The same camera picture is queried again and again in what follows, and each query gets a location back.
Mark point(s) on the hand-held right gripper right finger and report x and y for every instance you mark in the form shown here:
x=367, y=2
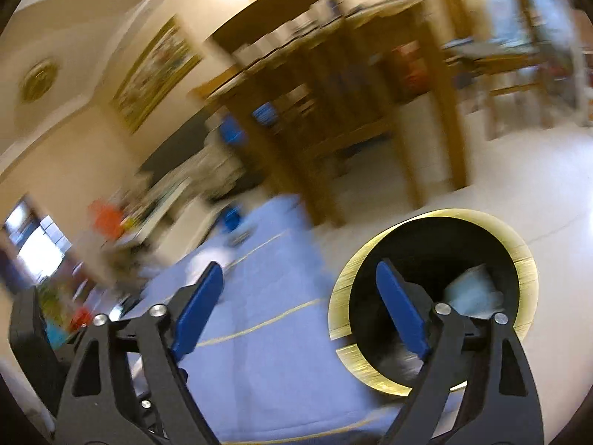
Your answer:
x=400, y=308

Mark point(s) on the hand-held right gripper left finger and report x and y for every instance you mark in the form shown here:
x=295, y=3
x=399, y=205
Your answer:
x=199, y=306

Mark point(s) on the round black yellow-rimmed bin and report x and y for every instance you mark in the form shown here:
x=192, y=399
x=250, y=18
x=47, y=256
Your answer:
x=431, y=245

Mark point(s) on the crumpled white paper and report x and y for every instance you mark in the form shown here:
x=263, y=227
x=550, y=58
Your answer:
x=472, y=292

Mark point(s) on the light blue floor mat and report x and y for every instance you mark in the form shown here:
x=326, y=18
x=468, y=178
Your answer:
x=278, y=296

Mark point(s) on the small blue object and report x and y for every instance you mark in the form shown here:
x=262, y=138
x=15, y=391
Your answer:
x=230, y=218

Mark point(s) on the window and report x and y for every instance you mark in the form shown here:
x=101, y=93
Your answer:
x=34, y=241

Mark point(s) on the orange object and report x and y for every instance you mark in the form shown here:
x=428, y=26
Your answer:
x=106, y=215

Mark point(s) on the blue container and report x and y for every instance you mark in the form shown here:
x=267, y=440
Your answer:
x=231, y=130

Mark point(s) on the wooden table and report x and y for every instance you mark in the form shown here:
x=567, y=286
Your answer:
x=324, y=102

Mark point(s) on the red box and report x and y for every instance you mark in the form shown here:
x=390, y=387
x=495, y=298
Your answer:
x=410, y=72

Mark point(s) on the gold framed painting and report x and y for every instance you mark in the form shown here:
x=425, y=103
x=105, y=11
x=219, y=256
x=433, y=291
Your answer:
x=155, y=72

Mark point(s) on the round gold ceiling medallion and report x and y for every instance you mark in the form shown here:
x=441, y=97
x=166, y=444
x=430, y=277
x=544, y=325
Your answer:
x=38, y=79

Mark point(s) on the wooden chair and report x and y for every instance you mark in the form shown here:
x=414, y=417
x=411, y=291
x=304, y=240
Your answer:
x=514, y=55

